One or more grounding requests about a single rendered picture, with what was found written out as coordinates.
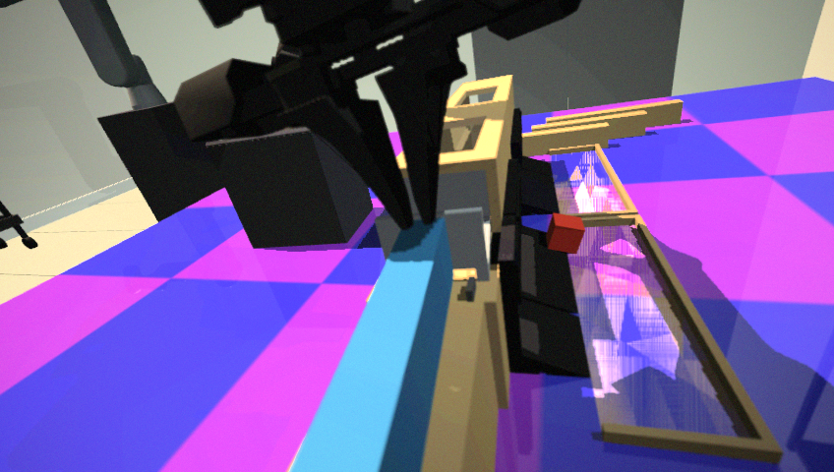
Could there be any red block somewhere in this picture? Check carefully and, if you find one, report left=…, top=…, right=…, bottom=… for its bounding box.
left=546, top=213, right=585, bottom=254

